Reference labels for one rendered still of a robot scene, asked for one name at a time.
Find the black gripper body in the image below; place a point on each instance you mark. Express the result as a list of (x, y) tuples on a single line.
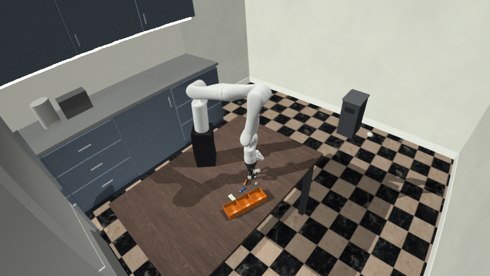
[(251, 166)]

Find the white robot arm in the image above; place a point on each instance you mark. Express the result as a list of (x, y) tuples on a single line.
[(257, 95)]

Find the orange divided tray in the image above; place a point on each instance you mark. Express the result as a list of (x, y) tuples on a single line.
[(245, 203)]

